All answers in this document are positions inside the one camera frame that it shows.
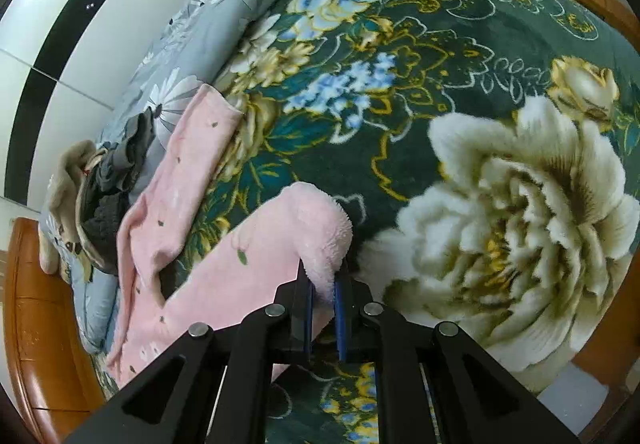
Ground brown patterned small cloth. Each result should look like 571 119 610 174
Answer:
82 148 108 175

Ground dark grey garment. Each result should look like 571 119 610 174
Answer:
75 108 155 275

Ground orange wooden headboard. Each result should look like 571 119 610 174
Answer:
3 217 105 443

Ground pink fleece pajama pants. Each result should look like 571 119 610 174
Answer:
105 84 352 388

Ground grey floral duvet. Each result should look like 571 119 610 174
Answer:
59 0 276 354

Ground white black wardrobe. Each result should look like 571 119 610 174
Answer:
1 0 184 211

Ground teal floral bed blanket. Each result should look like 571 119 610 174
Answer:
160 0 639 443

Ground beige yellow knit sweater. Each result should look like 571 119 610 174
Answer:
38 141 99 275

